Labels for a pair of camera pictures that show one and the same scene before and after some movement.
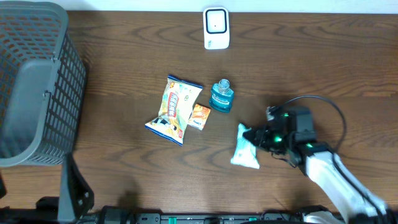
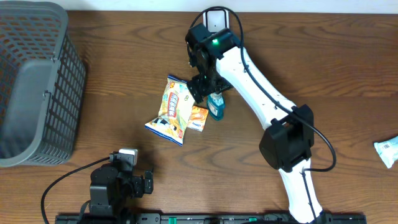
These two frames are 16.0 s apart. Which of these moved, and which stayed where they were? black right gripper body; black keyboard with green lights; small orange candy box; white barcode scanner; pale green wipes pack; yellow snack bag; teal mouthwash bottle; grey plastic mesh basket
Moved: black right gripper body; pale green wipes pack; teal mouthwash bottle
Stayed: grey plastic mesh basket; white barcode scanner; yellow snack bag; small orange candy box; black keyboard with green lights
